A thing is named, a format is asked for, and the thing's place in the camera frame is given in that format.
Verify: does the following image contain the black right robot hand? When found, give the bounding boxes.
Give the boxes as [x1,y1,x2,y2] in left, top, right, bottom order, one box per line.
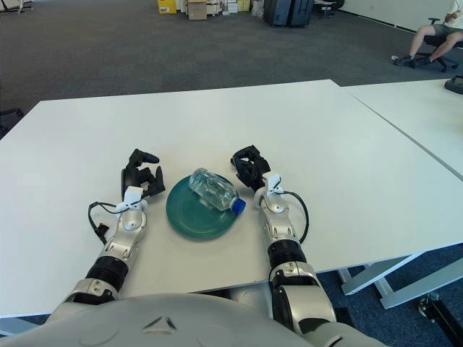
[230,145,272,191]

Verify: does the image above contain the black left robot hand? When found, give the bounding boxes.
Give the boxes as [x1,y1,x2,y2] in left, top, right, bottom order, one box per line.
[120,148,167,198]

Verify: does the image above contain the clear bottle with blue cap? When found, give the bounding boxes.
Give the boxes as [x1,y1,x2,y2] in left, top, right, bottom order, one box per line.
[189,167,247,214]

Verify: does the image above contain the green round plate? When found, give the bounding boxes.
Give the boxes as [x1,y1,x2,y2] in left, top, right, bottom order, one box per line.
[165,175,239,241]

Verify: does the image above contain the grey robot torso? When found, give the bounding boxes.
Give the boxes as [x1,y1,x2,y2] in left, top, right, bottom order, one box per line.
[0,292,451,347]

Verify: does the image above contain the black suitcase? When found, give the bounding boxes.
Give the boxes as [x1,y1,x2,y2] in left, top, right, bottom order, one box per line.
[287,0,314,29]

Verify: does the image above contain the stack of white boxes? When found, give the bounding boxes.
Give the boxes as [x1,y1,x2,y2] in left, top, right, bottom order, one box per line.
[208,0,252,17]

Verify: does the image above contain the brown cardboard box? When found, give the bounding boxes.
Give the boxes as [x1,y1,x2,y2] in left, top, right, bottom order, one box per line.
[186,0,208,21]

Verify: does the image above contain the yellow box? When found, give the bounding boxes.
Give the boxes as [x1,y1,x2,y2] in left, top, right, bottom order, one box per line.
[156,0,178,15]

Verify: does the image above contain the black swivel chair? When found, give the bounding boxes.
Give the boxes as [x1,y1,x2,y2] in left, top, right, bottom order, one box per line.
[313,0,347,20]

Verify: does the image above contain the white desk leg stand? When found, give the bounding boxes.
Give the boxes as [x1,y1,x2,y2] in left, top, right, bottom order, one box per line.
[0,0,33,14]

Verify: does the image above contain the black device on table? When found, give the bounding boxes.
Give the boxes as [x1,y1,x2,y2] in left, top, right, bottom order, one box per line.
[443,74,463,92]

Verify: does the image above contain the seated person's legs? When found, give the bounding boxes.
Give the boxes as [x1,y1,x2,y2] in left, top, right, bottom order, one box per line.
[393,0,463,67]

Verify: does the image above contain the black chair under person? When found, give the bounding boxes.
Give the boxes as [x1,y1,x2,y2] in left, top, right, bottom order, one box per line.
[412,17,459,73]

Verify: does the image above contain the black wheeled stand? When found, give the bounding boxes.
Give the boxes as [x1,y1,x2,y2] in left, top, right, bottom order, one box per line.
[418,291,463,347]

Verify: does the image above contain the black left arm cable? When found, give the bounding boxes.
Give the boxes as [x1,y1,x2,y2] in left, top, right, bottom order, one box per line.
[88,201,122,245]

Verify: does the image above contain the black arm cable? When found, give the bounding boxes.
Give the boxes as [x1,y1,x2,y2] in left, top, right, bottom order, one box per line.
[281,191,310,243]
[88,201,122,245]

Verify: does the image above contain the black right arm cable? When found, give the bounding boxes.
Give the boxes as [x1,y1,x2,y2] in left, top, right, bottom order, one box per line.
[281,191,310,243]

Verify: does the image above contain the white table leg frame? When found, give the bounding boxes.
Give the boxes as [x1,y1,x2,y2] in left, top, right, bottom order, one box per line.
[338,249,463,310]

